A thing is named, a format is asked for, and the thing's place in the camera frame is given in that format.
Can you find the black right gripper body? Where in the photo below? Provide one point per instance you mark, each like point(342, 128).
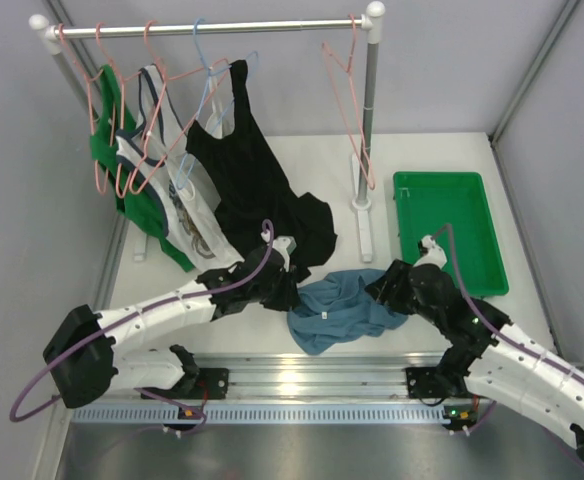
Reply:
point(403, 298)

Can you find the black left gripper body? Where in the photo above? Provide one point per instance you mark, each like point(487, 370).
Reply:
point(286, 288)

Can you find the blue tank top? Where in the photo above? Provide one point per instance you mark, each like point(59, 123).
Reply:
point(337, 309)

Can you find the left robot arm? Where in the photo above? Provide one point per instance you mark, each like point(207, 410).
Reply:
point(95, 353)

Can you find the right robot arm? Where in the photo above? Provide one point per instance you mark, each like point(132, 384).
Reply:
point(489, 355)

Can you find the black tank top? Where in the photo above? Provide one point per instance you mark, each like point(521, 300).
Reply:
point(253, 187)

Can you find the green tank top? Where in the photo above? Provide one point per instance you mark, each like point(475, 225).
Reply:
point(146, 210)

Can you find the white printed tank top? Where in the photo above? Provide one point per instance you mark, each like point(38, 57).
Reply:
point(192, 225)

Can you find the pink empty hanger right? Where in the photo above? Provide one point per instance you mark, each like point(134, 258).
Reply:
point(331, 59)

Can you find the pink hanger far left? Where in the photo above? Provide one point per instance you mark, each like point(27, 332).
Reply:
point(100, 182)

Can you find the green plastic tray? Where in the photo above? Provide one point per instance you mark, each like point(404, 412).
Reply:
point(426, 201)

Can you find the white garment rack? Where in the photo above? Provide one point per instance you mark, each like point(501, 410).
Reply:
point(371, 22)

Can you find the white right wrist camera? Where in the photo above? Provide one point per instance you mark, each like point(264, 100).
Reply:
point(430, 253)

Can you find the aluminium rail base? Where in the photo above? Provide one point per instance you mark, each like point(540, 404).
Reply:
point(299, 378)

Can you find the perforated cable duct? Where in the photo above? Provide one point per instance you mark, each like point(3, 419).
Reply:
point(271, 414)

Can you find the blue wire hanger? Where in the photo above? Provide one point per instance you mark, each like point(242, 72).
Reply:
point(214, 77)

